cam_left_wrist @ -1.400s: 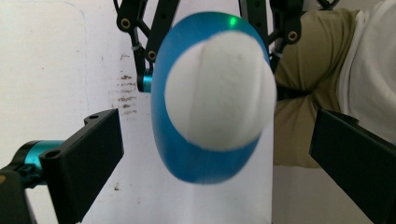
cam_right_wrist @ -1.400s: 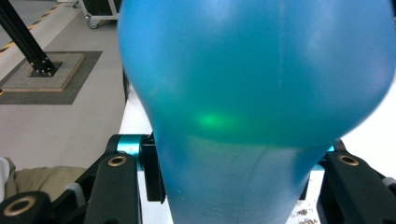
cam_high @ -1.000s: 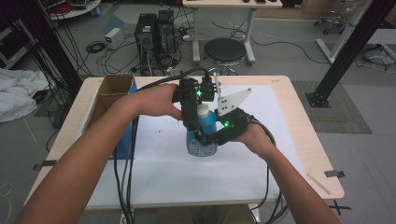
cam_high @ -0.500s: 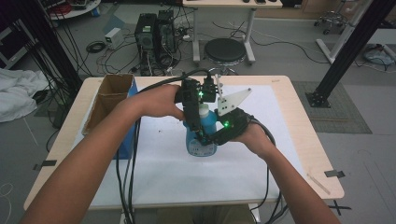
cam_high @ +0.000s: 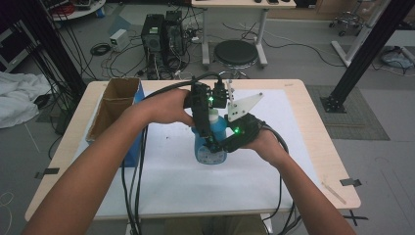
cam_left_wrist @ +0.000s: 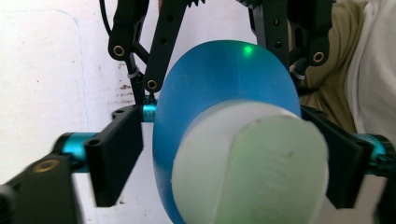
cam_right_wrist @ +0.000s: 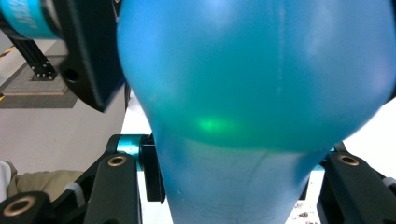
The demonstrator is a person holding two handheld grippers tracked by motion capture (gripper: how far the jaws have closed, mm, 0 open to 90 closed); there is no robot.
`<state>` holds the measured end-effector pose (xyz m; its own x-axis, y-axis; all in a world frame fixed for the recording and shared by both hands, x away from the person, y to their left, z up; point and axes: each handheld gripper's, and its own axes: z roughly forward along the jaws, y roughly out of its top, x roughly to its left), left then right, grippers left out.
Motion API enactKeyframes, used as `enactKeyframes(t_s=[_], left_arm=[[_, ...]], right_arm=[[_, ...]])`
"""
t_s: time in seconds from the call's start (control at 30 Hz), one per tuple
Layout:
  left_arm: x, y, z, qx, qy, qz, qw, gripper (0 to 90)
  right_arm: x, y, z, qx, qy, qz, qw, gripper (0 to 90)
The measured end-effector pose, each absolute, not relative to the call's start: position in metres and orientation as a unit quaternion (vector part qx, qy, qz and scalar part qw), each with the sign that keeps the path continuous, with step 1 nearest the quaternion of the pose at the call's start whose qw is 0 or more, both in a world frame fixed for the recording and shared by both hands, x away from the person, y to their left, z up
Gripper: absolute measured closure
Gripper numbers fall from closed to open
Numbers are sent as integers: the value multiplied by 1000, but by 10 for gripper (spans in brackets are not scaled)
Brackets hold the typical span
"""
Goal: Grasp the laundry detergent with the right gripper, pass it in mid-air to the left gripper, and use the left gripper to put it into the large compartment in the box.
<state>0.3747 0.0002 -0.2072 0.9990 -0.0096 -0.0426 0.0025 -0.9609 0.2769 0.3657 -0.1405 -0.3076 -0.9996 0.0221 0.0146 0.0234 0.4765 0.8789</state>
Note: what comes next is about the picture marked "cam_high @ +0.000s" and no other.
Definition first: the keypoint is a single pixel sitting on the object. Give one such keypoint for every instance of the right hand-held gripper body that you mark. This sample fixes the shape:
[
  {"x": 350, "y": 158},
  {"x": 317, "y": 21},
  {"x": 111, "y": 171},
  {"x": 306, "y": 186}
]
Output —
[{"x": 244, "y": 127}]

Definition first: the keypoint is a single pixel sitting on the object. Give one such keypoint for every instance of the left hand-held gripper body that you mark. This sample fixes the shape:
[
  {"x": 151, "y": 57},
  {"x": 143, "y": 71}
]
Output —
[{"x": 200, "y": 111}]

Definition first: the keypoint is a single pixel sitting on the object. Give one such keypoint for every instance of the blue plastic bottle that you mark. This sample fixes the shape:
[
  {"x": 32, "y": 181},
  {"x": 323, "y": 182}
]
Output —
[{"x": 208, "y": 156}]

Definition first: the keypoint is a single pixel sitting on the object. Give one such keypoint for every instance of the blue cardboard box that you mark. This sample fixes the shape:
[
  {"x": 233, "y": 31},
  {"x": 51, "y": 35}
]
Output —
[{"x": 114, "y": 98}]

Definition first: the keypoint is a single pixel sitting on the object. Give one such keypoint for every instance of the person's right hand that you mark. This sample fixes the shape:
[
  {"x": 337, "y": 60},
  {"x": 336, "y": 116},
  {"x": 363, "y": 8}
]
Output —
[{"x": 269, "y": 147}]

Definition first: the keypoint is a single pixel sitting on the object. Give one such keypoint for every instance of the person's left hand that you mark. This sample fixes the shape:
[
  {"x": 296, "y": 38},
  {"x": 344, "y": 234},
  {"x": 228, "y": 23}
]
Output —
[{"x": 166, "y": 107}]

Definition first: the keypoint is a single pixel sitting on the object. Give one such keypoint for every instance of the white table mat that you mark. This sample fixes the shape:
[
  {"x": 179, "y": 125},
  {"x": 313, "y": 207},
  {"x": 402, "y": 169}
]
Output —
[{"x": 195, "y": 189}]

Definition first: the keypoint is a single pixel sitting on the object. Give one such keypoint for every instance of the black round stool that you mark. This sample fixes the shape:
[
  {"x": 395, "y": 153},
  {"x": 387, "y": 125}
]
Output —
[{"x": 235, "y": 52}]

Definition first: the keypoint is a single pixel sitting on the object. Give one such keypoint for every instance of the black computer tower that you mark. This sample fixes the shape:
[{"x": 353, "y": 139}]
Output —
[
  {"x": 152, "y": 32},
  {"x": 174, "y": 32}
]

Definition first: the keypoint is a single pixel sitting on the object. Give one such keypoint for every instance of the small white device box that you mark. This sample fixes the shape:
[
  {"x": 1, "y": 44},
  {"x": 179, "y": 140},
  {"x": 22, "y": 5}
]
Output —
[{"x": 119, "y": 39}]

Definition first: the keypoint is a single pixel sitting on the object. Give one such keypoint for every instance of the white desk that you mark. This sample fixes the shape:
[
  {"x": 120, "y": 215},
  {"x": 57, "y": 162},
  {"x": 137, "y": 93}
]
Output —
[{"x": 228, "y": 3}]

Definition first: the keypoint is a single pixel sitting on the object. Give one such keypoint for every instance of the grey floor mat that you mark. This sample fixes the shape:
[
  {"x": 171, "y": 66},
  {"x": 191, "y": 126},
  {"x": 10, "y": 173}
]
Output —
[{"x": 359, "y": 124}]

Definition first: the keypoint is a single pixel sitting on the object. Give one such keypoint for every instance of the black tape strip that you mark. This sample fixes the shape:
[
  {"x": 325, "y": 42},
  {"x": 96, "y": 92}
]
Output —
[
  {"x": 350, "y": 182},
  {"x": 49, "y": 172}
]

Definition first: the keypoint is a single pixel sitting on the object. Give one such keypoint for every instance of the black tape cross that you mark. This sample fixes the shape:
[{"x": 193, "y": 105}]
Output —
[{"x": 354, "y": 217}]

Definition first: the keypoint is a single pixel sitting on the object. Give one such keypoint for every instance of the white metal stand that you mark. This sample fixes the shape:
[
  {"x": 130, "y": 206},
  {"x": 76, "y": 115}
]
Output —
[{"x": 359, "y": 39}]

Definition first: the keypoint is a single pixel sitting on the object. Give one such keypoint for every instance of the rolling chair base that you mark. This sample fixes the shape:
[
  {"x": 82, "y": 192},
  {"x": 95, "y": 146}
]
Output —
[{"x": 349, "y": 21}]

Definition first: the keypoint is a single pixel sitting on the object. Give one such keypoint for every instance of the round white table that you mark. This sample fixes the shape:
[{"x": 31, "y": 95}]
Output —
[{"x": 84, "y": 11}]

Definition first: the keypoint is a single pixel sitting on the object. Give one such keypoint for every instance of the white crumpled cloth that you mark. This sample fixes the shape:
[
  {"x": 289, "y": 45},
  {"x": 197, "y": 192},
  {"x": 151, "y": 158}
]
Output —
[{"x": 19, "y": 94}]

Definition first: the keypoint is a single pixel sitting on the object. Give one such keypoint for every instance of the black metal post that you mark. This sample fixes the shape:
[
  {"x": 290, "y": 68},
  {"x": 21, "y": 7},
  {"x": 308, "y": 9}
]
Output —
[
  {"x": 368, "y": 49},
  {"x": 49, "y": 42}
]

